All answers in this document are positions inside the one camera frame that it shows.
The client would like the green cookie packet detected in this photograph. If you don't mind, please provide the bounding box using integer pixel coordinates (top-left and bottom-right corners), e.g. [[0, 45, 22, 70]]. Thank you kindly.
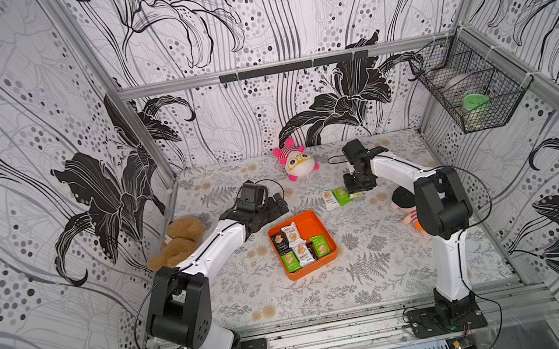
[[280, 249, 302, 274], [332, 187, 353, 206], [310, 234, 331, 259]]

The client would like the white cookie packet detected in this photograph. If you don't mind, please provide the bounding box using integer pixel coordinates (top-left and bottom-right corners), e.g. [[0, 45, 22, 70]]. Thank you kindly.
[[292, 241, 316, 268], [323, 190, 340, 211], [281, 222, 303, 247]]

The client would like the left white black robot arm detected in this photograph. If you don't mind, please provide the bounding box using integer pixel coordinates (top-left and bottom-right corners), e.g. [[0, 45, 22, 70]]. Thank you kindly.
[[144, 193, 289, 349]]

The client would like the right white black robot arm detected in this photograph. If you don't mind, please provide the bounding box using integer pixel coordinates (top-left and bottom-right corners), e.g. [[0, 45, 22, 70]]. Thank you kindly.
[[342, 140, 477, 327]]

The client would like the orange storage box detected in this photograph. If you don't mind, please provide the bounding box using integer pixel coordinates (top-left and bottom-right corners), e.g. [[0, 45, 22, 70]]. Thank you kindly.
[[268, 210, 338, 281]]

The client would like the white back cookie packet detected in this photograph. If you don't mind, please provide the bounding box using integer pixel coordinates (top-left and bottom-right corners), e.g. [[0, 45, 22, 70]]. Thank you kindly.
[[281, 222, 303, 247]]

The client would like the orange striped black-haired plush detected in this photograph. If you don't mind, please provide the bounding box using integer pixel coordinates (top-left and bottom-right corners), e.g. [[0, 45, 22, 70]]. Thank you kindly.
[[391, 187, 424, 233]]

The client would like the white front cookie packet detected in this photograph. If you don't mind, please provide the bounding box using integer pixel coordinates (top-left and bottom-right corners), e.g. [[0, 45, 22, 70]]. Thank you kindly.
[[292, 241, 316, 268]]

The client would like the white pink owl plush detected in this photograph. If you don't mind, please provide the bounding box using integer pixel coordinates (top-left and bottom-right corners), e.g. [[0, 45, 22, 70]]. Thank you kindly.
[[272, 138, 320, 182]]

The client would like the green front cookie packet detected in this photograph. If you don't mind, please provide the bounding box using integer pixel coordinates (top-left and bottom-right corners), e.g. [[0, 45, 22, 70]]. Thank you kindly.
[[280, 249, 302, 274]]

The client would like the tan teddy bear plush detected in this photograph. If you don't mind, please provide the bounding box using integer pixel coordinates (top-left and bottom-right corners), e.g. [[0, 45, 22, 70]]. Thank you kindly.
[[148, 216, 206, 271]]

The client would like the green lidded cup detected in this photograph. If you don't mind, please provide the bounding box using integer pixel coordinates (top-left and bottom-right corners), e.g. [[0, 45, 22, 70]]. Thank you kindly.
[[461, 93, 491, 131]]

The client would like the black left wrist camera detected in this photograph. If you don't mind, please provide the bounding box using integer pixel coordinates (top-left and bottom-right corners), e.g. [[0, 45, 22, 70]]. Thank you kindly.
[[235, 181, 269, 214]]

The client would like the black wire basket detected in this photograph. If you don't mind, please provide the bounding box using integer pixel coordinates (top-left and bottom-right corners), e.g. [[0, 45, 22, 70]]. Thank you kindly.
[[410, 36, 534, 134]]

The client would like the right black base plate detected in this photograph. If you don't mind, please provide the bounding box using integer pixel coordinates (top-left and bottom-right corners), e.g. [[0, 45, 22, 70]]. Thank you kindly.
[[402, 295, 488, 339]]

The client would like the aluminium corner frame post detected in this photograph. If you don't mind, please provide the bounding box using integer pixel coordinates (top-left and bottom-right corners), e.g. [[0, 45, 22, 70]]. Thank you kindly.
[[39, 0, 176, 189]]

